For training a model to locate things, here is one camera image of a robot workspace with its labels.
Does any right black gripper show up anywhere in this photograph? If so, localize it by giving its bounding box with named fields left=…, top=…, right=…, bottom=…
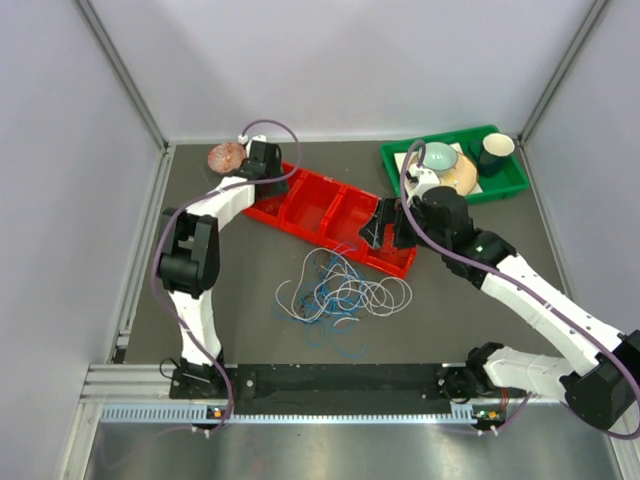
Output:
left=359, top=197, right=450, bottom=255

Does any white wire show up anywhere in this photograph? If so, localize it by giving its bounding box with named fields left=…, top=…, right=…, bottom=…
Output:
left=274, top=244, right=414, bottom=329

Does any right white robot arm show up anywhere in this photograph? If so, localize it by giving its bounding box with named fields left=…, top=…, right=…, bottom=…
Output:
left=359, top=187, right=639, bottom=432

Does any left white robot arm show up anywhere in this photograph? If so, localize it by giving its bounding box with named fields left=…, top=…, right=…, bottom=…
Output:
left=157, top=135, right=288, bottom=397

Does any pink patterned bowl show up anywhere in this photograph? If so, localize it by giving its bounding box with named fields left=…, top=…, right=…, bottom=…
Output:
left=207, top=142, right=246, bottom=175

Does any red compartment bin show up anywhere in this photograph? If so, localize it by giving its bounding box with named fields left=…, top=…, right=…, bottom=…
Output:
left=244, top=168, right=417, bottom=278

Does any light blue bowl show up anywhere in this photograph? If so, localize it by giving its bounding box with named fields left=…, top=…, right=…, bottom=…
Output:
left=422, top=142, right=458, bottom=172

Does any tan ceramic plate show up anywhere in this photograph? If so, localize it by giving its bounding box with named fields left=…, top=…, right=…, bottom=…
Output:
left=408, top=153, right=483, bottom=196

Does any dark green mug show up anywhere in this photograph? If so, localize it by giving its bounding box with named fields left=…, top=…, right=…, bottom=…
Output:
left=468, top=132, right=515, bottom=178

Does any green plastic tray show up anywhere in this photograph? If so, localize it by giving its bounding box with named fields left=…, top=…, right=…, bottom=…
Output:
left=379, top=125, right=530, bottom=204

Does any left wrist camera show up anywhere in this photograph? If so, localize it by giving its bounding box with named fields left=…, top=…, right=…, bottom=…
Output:
left=238, top=134, right=267, bottom=148

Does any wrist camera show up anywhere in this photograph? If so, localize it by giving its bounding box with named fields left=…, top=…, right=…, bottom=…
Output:
left=238, top=134, right=267, bottom=148
left=405, top=165, right=440, bottom=203

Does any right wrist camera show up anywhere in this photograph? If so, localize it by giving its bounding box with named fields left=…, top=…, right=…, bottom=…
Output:
left=405, top=165, right=440, bottom=203

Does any blue wire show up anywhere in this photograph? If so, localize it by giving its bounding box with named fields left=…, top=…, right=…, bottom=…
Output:
left=272, top=244, right=369, bottom=361

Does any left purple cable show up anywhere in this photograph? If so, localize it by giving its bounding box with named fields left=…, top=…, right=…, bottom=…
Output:
left=149, top=119, right=302, bottom=431

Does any purple cable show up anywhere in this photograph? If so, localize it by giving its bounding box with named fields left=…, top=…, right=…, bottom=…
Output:
left=149, top=119, right=302, bottom=431
left=398, top=139, right=640, bottom=441

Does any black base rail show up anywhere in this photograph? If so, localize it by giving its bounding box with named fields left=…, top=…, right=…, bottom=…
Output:
left=168, top=362, right=468, bottom=414

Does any slotted cable duct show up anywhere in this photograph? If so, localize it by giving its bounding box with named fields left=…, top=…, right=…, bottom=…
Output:
left=100, top=404, right=504, bottom=425

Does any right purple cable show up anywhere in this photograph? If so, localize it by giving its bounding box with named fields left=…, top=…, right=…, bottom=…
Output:
left=398, top=139, right=640, bottom=441

